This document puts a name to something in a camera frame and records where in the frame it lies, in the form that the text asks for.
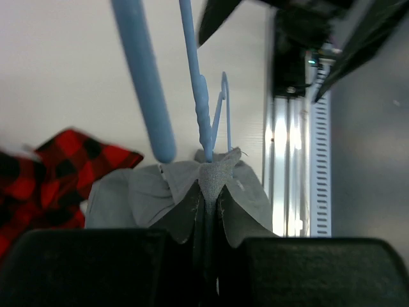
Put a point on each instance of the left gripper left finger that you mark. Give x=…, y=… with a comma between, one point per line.
x=155, y=266

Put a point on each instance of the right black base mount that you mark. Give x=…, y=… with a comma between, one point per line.
x=290, y=64

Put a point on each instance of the red black plaid shirt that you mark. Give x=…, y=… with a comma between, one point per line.
x=47, y=193

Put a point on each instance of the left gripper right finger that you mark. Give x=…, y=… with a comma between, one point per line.
x=257, y=268

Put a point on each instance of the slotted grey cable duct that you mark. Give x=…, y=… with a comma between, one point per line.
x=320, y=161

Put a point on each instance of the grey button shirt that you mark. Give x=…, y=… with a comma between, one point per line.
x=138, y=198

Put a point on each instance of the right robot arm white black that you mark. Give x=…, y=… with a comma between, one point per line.
x=373, y=31

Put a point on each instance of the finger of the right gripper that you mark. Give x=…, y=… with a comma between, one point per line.
x=214, y=14

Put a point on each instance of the aluminium mounting rail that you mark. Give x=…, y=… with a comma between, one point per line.
x=286, y=153

